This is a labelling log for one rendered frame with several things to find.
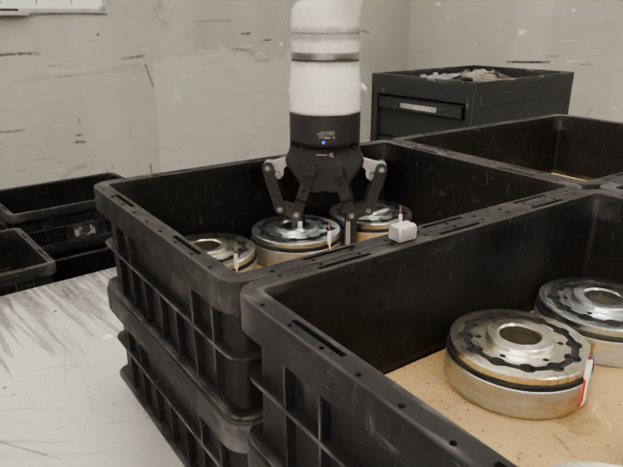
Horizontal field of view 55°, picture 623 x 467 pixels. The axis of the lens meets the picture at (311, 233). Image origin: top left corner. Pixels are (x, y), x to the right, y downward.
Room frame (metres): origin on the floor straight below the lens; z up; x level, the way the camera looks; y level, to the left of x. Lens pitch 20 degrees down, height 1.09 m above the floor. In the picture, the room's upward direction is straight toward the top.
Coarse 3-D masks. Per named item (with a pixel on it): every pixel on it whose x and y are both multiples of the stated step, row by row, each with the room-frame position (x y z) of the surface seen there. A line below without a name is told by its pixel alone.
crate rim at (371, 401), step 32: (576, 192) 0.54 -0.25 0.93; (608, 192) 0.54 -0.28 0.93; (480, 224) 0.45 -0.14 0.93; (352, 256) 0.38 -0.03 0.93; (384, 256) 0.39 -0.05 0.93; (256, 288) 0.33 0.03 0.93; (288, 288) 0.34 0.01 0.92; (256, 320) 0.31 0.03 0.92; (288, 320) 0.29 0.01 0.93; (288, 352) 0.28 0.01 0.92; (320, 352) 0.26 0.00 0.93; (320, 384) 0.25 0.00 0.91; (352, 384) 0.23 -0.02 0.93; (384, 384) 0.23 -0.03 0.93; (352, 416) 0.23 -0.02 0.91; (384, 416) 0.22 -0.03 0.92; (416, 416) 0.21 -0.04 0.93; (384, 448) 0.22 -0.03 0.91; (416, 448) 0.20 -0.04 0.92; (448, 448) 0.19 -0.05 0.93; (480, 448) 0.19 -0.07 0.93
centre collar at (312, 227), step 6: (276, 222) 0.64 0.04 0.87; (282, 222) 0.64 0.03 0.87; (288, 222) 0.65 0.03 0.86; (306, 222) 0.64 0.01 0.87; (312, 222) 0.64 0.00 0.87; (276, 228) 0.62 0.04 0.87; (282, 228) 0.62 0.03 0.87; (288, 228) 0.62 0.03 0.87; (300, 228) 0.62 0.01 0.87; (306, 228) 0.62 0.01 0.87; (312, 228) 0.62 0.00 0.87; (288, 234) 0.61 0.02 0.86; (294, 234) 0.61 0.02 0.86; (300, 234) 0.61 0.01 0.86
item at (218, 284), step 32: (256, 160) 0.68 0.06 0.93; (448, 160) 0.70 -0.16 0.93; (96, 192) 0.56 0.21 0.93; (128, 224) 0.49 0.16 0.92; (160, 224) 0.45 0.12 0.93; (448, 224) 0.45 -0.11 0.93; (160, 256) 0.43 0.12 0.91; (192, 256) 0.38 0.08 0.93; (320, 256) 0.38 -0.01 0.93; (192, 288) 0.38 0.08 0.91; (224, 288) 0.34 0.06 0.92
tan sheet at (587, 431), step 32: (416, 384) 0.38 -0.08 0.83; (448, 384) 0.38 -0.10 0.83; (608, 384) 0.38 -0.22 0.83; (448, 416) 0.34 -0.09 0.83; (480, 416) 0.34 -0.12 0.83; (576, 416) 0.34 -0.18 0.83; (608, 416) 0.34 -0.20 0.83; (512, 448) 0.31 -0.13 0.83; (544, 448) 0.31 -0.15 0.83; (576, 448) 0.31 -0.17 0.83; (608, 448) 0.31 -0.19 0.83
